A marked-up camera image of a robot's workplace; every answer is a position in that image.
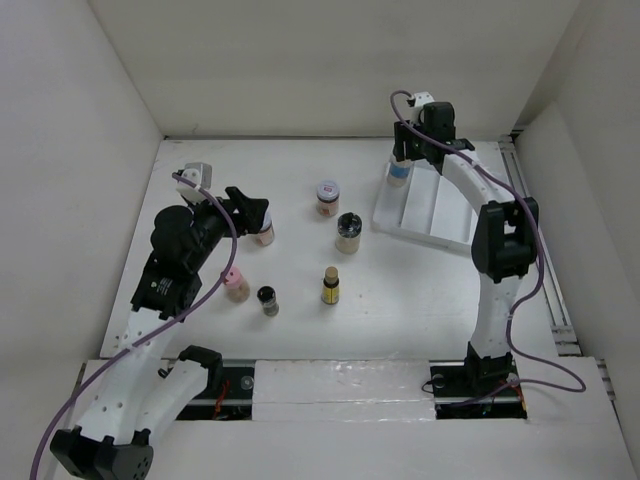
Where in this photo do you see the yellow label cork bottle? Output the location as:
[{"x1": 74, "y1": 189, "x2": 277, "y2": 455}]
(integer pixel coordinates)
[{"x1": 321, "y1": 266, "x2": 340, "y2": 305}]

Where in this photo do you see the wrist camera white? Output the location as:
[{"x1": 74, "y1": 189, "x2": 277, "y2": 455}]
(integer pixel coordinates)
[
  {"x1": 176, "y1": 162, "x2": 213, "y2": 204},
  {"x1": 406, "y1": 92, "x2": 435, "y2": 123}
]

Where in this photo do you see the black grinder top jar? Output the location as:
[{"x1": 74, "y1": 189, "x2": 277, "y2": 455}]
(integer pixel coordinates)
[{"x1": 335, "y1": 212, "x2": 362, "y2": 254}]

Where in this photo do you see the black mounting rail base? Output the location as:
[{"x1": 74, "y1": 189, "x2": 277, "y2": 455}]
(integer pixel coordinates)
[{"x1": 178, "y1": 360, "x2": 527, "y2": 423}]

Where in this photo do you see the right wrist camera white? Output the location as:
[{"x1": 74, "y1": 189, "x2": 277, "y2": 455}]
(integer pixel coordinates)
[{"x1": 406, "y1": 92, "x2": 435, "y2": 123}]

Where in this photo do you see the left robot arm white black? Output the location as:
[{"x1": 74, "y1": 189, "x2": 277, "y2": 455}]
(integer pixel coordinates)
[{"x1": 50, "y1": 182, "x2": 269, "y2": 479}]

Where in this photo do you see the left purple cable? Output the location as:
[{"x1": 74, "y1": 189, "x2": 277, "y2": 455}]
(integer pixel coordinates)
[{"x1": 28, "y1": 172, "x2": 239, "y2": 480}]

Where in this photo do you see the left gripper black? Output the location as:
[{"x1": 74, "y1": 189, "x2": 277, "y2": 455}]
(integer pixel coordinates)
[{"x1": 187, "y1": 186, "x2": 266, "y2": 271}]

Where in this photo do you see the white divided organizer tray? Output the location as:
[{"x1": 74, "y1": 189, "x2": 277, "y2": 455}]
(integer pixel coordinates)
[{"x1": 371, "y1": 154, "x2": 506, "y2": 251}]

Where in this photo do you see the small black lid bottle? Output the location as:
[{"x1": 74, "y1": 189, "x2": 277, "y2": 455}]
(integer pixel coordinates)
[{"x1": 257, "y1": 285, "x2": 279, "y2": 317}]

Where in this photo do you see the pink lid spice bottle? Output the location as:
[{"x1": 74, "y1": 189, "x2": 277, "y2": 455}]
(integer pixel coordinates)
[{"x1": 224, "y1": 266, "x2": 250, "y2": 303}]

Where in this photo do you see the red label spice jar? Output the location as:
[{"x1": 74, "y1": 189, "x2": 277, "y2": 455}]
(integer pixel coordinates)
[
  {"x1": 253, "y1": 211, "x2": 275, "y2": 247},
  {"x1": 316, "y1": 180, "x2": 340, "y2": 217}
]

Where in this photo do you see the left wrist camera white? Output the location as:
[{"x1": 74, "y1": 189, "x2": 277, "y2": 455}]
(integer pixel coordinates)
[{"x1": 176, "y1": 162, "x2": 213, "y2": 204}]

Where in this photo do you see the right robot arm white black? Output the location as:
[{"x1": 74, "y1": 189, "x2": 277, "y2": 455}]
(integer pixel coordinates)
[{"x1": 393, "y1": 93, "x2": 539, "y2": 397}]

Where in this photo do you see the blue label silver lid jar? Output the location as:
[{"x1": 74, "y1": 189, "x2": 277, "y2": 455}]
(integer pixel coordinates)
[{"x1": 387, "y1": 156, "x2": 412, "y2": 188}]

